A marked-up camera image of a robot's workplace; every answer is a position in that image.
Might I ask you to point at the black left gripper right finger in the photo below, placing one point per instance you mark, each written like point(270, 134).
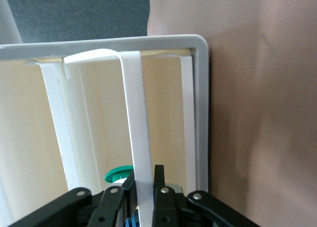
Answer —
point(168, 207)

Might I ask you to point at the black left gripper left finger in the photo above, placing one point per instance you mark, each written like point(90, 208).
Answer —
point(106, 207)

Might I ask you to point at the green push button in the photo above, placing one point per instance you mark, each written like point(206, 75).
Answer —
point(116, 173)

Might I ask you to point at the brown table cover sheet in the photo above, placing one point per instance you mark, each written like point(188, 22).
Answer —
point(260, 113)

